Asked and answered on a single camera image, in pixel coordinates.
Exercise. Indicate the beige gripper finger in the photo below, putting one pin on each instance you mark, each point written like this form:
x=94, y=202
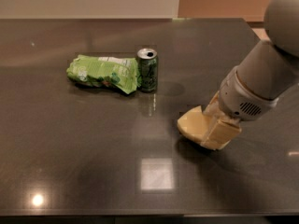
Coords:
x=219, y=133
x=213, y=108

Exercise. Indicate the yellow wavy sponge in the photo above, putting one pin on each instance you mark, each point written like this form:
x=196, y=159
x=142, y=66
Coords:
x=194, y=125

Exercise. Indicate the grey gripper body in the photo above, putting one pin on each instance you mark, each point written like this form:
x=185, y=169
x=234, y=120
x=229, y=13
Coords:
x=239, y=97

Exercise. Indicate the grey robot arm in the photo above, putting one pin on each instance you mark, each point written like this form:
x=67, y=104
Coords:
x=252, y=88

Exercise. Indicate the green snack bag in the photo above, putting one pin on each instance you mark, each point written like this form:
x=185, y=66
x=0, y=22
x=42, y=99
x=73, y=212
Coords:
x=120, y=73

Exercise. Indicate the green soda can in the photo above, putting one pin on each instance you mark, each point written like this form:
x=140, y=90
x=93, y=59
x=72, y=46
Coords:
x=148, y=69

